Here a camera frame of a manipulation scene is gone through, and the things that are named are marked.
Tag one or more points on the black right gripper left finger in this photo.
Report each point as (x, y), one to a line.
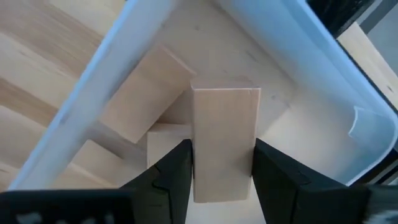
(164, 186)

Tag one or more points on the plain wood cube block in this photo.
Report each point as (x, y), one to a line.
(168, 137)

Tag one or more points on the plain wood rectangular block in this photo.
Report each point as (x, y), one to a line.
(224, 140)
(146, 93)

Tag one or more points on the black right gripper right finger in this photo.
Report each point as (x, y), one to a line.
(286, 193)

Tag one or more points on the clear plastic bin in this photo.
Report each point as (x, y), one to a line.
(93, 93)

